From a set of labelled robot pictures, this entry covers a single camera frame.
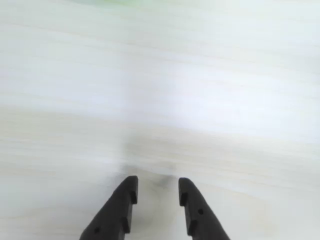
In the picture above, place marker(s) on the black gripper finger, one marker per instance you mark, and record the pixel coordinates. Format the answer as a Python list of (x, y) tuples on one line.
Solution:
[(112, 215), (200, 220)]

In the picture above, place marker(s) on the green rubber duck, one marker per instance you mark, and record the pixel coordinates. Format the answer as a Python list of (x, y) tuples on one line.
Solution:
[(112, 1)]

